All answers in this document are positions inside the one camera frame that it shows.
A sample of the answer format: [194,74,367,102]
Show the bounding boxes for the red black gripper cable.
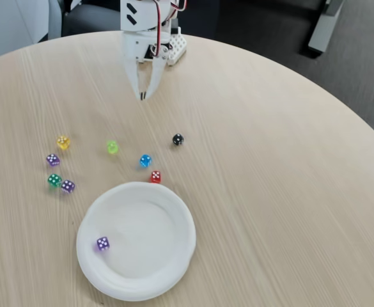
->
[151,0,175,58]

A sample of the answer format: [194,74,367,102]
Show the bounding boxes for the white round plate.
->
[75,181,197,302]

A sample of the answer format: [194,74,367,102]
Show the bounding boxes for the grey metal desk leg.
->
[308,0,346,54]

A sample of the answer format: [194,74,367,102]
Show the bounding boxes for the white partition panel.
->
[0,0,63,64]

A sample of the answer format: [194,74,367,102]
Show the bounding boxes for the dark green translucent dice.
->
[47,173,63,189]

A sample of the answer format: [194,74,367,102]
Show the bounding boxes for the dark grey office chair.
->
[61,4,122,38]

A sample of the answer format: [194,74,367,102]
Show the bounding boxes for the yellow translucent dice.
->
[56,135,72,150]

